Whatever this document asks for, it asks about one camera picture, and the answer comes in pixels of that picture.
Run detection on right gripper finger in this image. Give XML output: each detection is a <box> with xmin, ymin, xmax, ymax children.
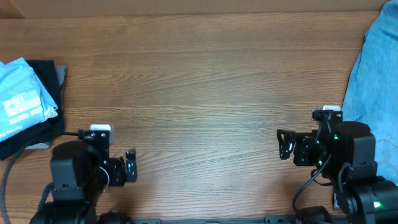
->
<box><xmin>279</xmin><ymin>141</ymin><xmax>295</xmax><ymax>160</ymax></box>
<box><xmin>276</xmin><ymin>129</ymin><xmax>297</xmax><ymax>146</ymax></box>

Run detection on light blue printed t-shirt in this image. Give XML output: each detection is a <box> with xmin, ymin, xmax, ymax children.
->
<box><xmin>1</xmin><ymin>58</ymin><xmax>58</xmax><ymax>141</ymax></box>

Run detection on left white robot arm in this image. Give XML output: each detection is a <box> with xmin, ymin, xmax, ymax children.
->
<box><xmin>30</xmin><ymin>141</ymin><xmax>137</xmax><ymax>224</ymax></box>

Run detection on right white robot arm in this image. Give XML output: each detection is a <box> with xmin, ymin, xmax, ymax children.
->
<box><xmin>277</xmin><ymin>121</ymin><xmax>397</xmax><ymax>223</ymax></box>

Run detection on blue denim jeans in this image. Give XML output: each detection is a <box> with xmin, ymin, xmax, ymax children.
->
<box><xmin>343</xmin><ymin>0</ymin><xmax>397</xmax><ymax>184</ymax></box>

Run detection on black folded garment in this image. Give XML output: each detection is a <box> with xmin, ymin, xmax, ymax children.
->
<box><xmin>1</xmin><ymin>57</ymin><xmax>67</xmax><ymax>160</ymax></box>

